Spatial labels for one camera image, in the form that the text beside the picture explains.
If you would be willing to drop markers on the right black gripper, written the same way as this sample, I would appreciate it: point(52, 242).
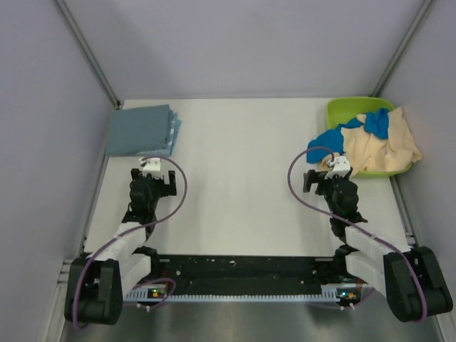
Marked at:
point(311, 177)

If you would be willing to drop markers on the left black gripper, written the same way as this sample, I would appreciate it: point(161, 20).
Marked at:
point(167, 189)

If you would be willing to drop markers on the grey-blue t shirt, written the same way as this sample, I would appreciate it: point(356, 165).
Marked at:
point(137, 130)

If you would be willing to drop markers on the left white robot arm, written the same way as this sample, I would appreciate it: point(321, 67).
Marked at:
point(99, 281)

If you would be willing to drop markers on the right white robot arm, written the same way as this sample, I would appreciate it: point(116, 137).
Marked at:
point(410, 278)

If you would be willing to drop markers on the bright blue t shirt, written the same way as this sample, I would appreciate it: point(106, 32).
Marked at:
point(360, 138)

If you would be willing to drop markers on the cream yellow t shirt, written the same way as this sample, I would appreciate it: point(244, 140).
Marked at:
point(398, 153)

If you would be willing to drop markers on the folded printed blue t shirt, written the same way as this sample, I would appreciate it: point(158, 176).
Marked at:
point(174, 132)

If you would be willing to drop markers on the green plastic basket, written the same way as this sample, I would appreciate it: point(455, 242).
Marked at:
point(341, 110)

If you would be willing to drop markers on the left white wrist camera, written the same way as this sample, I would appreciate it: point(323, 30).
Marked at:
point(151, 166)

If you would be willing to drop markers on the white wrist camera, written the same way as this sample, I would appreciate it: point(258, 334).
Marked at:
point(338, 167)
point(151, 166)

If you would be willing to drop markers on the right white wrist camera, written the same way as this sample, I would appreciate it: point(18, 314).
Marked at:
point(338, 167)

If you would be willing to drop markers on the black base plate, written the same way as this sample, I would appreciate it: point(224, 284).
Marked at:
point(249, 275)

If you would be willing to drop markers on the light blue cable duct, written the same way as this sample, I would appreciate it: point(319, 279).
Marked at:
point(328, 294)

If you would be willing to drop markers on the right aluminium corner post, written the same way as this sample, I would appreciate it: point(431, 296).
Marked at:
point(419, 19)

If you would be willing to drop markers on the aluminium corner post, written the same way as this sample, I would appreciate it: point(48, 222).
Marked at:
point(419, 19)
point(87, 52)

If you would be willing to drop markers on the left aluminium corner post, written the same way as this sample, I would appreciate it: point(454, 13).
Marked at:
point(87, 52)

